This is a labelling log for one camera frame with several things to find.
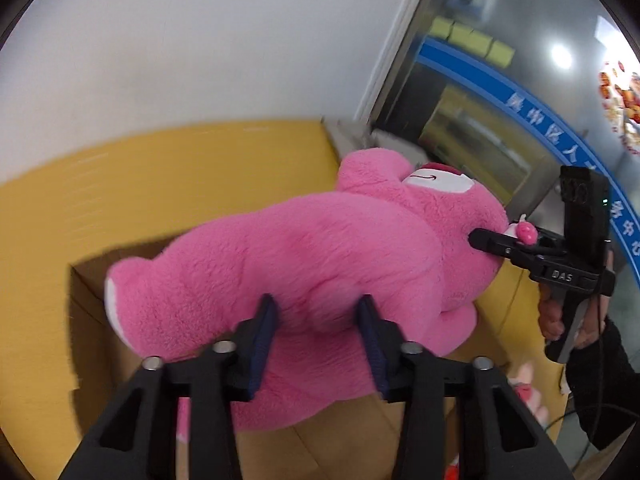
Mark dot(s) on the pink plush bear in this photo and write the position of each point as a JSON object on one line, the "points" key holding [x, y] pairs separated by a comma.
{"points": [[320, 260]]}

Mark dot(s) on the food picture sticker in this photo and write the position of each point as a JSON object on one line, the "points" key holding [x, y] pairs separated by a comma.
{"points": [[622, 105]]}

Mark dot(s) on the yellow sticky note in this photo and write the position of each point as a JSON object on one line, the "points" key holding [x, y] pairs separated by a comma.
{"points": [[461, 35], [441, 27], [500, 53], [480, 43]]}

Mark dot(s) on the small pink plush toy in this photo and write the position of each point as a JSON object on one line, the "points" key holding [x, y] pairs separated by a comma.
{"points": [[525, 385]]}

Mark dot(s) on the glass door with blue band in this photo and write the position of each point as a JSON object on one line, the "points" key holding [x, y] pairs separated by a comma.
{"points": [[500, 125]]}

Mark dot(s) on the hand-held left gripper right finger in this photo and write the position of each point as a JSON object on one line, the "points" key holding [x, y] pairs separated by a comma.
{"points": [[374, 347]]}

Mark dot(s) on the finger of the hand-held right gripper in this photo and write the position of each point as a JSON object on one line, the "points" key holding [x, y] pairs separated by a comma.
{"points": [[492, 244]]}

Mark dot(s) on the cardboard box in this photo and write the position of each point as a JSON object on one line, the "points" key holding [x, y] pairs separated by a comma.
{"points": [[125, 195]]}

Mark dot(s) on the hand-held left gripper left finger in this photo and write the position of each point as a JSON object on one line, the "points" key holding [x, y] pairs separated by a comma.
{"points": [[261, 347]]}

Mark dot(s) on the person's right forearm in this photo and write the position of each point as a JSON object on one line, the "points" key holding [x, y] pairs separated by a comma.
{"points": [[602, 385]]}

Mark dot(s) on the person's right hand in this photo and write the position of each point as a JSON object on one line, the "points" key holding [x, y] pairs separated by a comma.
{"points": [[551, 322]]}

